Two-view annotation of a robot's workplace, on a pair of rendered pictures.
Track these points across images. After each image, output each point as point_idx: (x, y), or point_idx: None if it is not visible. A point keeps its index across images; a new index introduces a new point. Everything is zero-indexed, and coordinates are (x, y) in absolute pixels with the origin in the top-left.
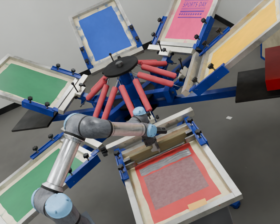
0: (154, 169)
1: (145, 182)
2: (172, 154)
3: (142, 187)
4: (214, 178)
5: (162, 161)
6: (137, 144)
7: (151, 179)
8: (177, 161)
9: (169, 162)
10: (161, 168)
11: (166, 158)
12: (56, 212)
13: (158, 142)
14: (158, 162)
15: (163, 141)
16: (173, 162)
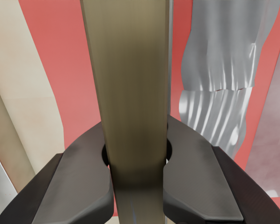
0: (235, 152)
1: (273, 197)
2: (185, 12)
3: None
4: None
5: (212, 101)
6: None
7: None
8: None
9: (251, 60)
10: (251, 118)
11: (198, 71)
12: None
13: (140, 146)
14: (208, 126)
15: (153, 79)
16: (272, 32)
